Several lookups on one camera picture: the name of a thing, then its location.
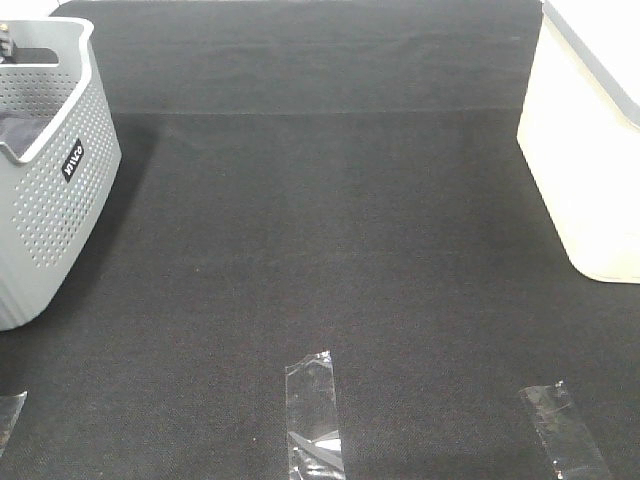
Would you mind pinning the grey microfibre towel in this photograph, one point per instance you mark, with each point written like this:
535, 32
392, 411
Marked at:
18, 132

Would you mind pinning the black felt table mat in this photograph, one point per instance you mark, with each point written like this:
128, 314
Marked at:
299, 177

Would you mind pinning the middle clear tape strip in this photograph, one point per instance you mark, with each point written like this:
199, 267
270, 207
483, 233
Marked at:
313, 436

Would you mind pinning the clear tape strip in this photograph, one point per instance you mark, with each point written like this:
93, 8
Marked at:
10, 409
313, 436
564, 436

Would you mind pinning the grey perforated laundry basket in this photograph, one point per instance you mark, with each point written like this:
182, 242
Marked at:
52, 195

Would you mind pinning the cream white plastic basket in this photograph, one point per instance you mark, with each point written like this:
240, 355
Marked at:
579, 132

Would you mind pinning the right clear tape strip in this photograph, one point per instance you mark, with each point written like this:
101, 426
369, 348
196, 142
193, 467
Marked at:
564, 436

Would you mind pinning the left clear tape strip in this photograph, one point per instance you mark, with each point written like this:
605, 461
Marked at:
10, 409

